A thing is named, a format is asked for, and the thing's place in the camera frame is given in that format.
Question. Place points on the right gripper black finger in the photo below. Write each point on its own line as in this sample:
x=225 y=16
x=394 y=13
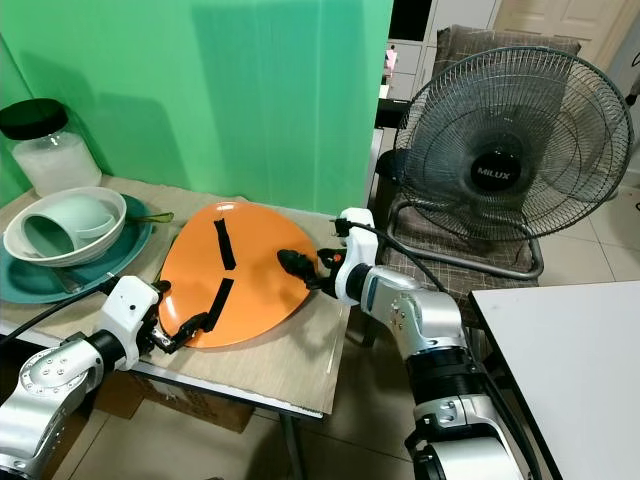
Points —
x=298 y=263

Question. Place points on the orange plate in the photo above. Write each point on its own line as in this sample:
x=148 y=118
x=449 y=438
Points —
x=260 y=300

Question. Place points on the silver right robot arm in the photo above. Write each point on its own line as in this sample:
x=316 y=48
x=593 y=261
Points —
x=445 y=335

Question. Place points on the black tape strip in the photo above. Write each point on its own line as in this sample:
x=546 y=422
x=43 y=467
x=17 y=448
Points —
x=221 y=305
x=225 y=245

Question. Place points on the brown cardboard box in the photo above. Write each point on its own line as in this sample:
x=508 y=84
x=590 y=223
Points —
x=210 y=405

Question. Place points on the green spoon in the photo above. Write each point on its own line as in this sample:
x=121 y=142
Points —
x=157 y=216

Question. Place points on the mint green cup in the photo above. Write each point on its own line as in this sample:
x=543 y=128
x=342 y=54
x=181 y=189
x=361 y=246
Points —
x=70 y=223

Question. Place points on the teal plate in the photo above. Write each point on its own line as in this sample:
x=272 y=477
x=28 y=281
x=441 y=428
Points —
x=25 y=288

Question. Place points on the white bowl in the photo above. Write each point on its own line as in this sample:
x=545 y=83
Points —
x=32 y=250

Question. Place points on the black Milux floor fan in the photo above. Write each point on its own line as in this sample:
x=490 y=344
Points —
x=495 y=175

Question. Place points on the green backdrop cloth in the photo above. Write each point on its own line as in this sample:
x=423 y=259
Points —
x=210 y=90

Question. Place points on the glass jar with black lid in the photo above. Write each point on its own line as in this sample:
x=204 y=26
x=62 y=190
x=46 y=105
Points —
x=55 y=155

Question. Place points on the white table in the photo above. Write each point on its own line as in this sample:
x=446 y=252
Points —
x=570 y=370

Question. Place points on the white cabinet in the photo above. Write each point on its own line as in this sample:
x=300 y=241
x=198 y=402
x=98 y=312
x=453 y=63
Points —
x=450 y=15

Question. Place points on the beige wooden door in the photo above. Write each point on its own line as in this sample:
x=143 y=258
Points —
x=570 y=18

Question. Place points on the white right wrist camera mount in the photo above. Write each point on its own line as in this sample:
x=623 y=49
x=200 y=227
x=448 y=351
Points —
x=356 y=255

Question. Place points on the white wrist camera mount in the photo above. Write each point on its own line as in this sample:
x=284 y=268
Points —
x=132 y=302
x=356 y=255

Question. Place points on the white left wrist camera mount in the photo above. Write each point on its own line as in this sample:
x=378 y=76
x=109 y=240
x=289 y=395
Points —
x=132 y=302

